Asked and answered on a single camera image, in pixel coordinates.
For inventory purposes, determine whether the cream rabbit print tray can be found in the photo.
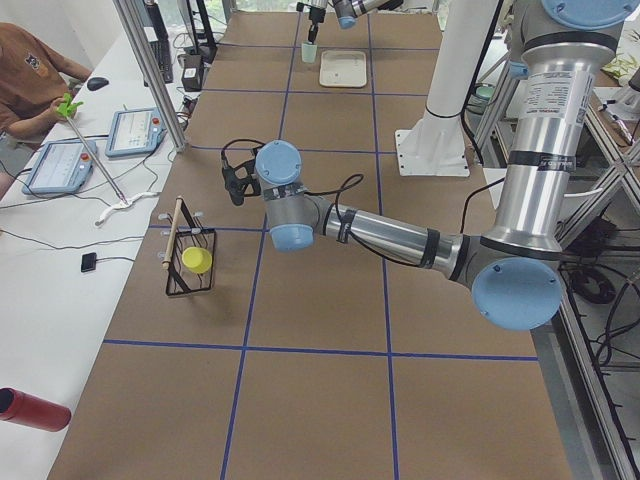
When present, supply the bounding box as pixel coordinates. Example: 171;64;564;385
319;50;367;88

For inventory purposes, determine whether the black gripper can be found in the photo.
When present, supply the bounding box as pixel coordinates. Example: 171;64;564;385
221;155;260;206
296;0;328;44

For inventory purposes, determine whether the person in orange shirt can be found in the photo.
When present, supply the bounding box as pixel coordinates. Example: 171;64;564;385
1;23;91;142

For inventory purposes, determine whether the red bottle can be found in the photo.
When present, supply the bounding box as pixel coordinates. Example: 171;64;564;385
1;387;72;432

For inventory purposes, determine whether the pale green plastic cup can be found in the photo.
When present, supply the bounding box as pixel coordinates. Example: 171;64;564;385
301;41;317;64

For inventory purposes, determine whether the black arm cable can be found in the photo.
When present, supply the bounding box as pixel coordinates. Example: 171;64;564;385
220;139;507;261

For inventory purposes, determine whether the black computer mouse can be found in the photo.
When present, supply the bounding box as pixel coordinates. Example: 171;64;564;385
86;77;109;91

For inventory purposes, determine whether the small black device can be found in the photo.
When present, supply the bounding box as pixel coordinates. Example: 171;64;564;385
80;252;98;273

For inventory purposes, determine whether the yellow plastic cup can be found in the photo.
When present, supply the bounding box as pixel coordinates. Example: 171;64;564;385
181;246;213;275

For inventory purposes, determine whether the white camera mast base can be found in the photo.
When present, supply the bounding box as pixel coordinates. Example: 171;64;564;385
395;1;500;177

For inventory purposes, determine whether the near teach pendant tablet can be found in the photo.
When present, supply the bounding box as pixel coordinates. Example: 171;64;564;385
22;140;93;195

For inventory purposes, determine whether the green headed grabber stick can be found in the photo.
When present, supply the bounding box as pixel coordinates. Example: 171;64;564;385
56;93;130;206

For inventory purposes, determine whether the aluminium frame post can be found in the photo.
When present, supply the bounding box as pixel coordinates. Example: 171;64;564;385
113;0;187;153

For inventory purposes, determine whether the black wire cup rack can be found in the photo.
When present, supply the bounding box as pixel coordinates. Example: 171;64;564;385
161;196;218;298

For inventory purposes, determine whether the far teach pendant tablet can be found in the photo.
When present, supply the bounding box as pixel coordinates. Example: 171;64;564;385
105;108;166;158

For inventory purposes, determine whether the teach pendant tablet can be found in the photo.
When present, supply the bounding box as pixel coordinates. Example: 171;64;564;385
105;108;166;158
22;140;93;195

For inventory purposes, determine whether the black power adapter box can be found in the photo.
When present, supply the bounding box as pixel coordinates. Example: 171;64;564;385
181;54;204;92

